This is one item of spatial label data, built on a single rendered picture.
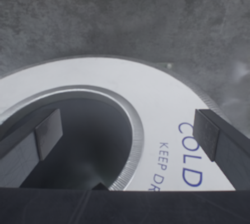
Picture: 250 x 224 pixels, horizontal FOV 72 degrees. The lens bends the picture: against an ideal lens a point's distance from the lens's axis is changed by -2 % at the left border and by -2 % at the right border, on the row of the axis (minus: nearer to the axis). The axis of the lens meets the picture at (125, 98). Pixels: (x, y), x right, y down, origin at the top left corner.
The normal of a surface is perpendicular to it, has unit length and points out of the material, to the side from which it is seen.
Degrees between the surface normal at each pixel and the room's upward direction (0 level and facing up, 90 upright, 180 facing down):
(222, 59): 0
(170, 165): 90
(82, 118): 5
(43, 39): 0
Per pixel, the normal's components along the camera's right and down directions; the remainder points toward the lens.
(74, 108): 0.10, 0.65
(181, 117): -0.04, -0.76
